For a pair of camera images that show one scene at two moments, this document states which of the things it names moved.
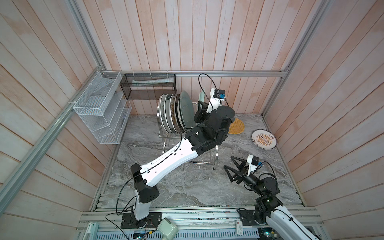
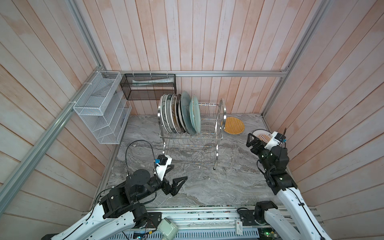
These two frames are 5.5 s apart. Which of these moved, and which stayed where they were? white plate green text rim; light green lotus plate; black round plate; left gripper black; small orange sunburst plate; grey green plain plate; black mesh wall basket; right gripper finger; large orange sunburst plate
Moved: light green lotus plate; left gripper black; right gripper finger
Stayed: large orange sunburst plate; black mesh wall basket; small orange sunburst plate; white plate green text rim; grey green plain plate; black round plate
